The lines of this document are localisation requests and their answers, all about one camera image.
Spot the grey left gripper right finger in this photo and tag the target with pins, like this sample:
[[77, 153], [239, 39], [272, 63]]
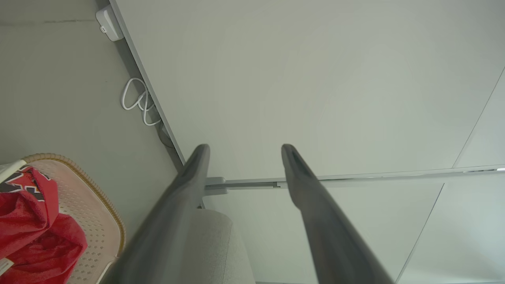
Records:
[[331, 228]]

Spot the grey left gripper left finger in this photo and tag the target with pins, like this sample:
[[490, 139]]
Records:
[[165, 221]]

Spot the red and white garment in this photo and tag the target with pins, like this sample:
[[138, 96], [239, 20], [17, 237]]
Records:
[[39, 244]]

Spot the grey fabric sofa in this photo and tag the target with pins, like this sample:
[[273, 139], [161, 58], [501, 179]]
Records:
[[225, 252]]

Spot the grey partition foot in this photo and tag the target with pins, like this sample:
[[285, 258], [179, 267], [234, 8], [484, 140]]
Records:
[[216, 185]]

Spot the cream perforated laundry basket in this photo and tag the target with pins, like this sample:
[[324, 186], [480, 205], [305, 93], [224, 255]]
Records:
[[94, 221]]

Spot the large white partition panel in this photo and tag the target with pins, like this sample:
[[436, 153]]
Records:
[[315, 79]]

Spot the white power strip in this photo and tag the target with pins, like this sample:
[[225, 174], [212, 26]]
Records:
[[108, 21]]

